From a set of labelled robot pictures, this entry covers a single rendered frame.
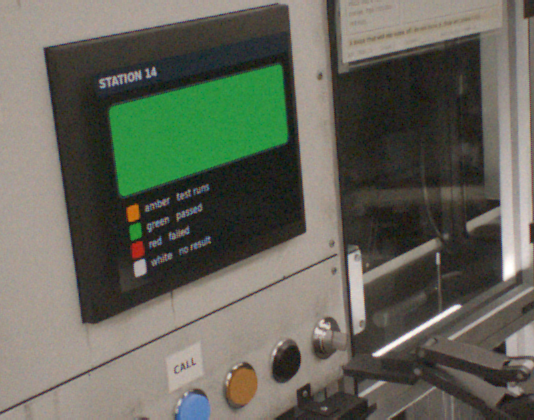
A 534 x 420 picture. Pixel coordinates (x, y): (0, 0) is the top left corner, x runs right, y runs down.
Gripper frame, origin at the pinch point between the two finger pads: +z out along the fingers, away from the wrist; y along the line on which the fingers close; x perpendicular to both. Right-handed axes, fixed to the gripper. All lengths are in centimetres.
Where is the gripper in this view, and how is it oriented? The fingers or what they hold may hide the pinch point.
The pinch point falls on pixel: (383, 411)
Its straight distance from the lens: 104.2
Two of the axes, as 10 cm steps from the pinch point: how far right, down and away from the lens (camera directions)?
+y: -1.7, -9.3, -3.2
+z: -8.2, -0.4, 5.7
